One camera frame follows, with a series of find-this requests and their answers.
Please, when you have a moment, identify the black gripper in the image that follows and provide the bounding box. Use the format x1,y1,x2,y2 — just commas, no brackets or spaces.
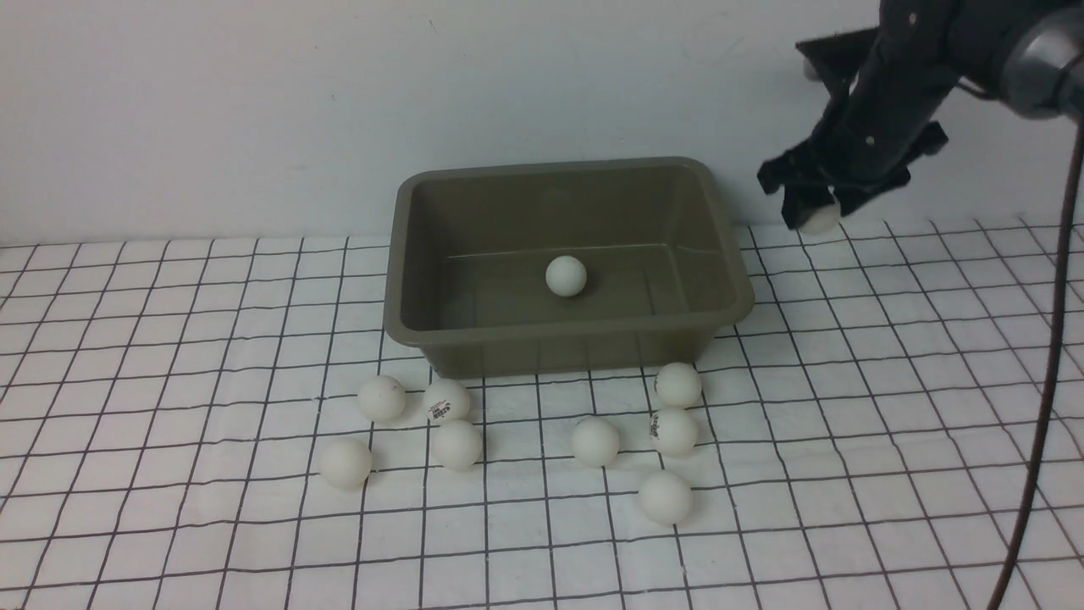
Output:
756,34,960,231

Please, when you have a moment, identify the white ball with small logo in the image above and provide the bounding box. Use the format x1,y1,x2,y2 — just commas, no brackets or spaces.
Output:
798,202,843,236

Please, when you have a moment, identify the white ball with side logo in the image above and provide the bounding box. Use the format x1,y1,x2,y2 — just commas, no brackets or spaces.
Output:
654,362,702,408

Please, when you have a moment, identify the white ball with red-black logo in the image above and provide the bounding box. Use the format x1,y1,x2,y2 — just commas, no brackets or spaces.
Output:
648,407,700,458

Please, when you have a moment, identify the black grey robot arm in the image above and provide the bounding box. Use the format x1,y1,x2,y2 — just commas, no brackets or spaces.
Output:
756,1,1083,230

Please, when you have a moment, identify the plain white ping-pong ball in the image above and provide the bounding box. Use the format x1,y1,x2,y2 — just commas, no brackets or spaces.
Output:
357,375,407,424

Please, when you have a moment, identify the olive green plastic bin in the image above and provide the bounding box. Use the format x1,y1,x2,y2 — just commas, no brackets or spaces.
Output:
384,156,754,379

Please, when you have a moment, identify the white ball with black logo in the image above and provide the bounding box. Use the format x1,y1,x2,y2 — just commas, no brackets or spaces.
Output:
422,379,472,425

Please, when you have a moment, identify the white black-grid tablecloth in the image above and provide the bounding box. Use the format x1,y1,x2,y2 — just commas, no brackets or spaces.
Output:
1,219,1057,609

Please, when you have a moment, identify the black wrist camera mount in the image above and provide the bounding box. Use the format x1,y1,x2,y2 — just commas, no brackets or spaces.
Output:
796,27,879,98

